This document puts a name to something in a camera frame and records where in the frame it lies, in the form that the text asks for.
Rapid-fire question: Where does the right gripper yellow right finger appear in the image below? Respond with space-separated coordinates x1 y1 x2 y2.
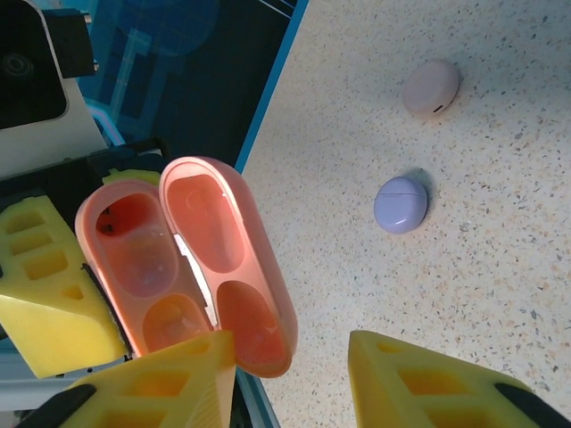
347 329 571 428

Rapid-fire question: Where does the coral rounded rectangular charging case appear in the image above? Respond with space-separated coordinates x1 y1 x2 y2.
74 155 299 379

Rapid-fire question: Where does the purple round charging case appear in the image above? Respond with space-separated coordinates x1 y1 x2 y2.
373 176 429 235

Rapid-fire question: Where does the blue table side trim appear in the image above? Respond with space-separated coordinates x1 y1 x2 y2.
234 0 310 428

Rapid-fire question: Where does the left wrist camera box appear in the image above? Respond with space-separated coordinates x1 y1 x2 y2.
0 0 111 182

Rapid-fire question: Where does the pale pink round charging case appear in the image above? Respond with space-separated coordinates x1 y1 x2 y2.
402 59 460 119

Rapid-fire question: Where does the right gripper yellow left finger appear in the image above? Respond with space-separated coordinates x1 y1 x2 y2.
15 329 237 428

